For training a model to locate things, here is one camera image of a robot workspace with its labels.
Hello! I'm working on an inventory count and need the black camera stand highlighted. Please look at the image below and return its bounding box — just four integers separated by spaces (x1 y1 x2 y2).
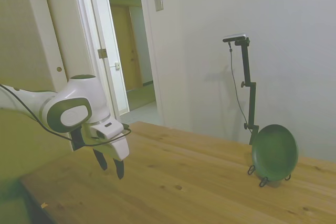
234 38 261 146

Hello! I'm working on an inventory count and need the black wire plate stand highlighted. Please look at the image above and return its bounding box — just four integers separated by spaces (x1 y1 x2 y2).
247 164 292 188

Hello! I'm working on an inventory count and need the brown wooden door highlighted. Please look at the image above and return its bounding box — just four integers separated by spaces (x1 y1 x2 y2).
109 4 144 91

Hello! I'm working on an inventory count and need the grey exterior camera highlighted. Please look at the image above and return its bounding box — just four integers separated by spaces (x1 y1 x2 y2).
222 33 248 43

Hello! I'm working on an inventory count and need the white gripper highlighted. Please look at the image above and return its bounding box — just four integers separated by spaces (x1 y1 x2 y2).
81 126 131 180

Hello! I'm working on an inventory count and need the white door frame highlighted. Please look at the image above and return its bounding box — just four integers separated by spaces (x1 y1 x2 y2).
70 0 165 127

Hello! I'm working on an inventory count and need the dark green round plate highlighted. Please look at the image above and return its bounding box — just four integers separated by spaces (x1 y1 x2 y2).
251 124 299 182

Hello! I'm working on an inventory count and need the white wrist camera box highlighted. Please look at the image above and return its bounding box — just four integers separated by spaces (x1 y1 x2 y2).
90 120 125 141

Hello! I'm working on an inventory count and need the beige closet door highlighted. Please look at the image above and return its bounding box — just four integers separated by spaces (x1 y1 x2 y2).
0 0 72 96

